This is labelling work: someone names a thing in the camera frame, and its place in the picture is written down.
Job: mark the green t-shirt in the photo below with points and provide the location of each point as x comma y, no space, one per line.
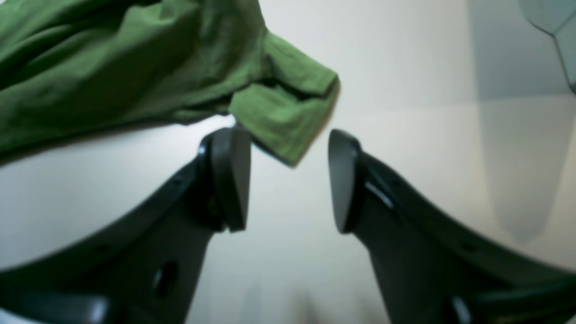
71,68

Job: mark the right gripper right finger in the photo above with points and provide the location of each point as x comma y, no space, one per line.
431,269

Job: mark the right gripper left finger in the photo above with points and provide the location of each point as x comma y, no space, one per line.
144,267

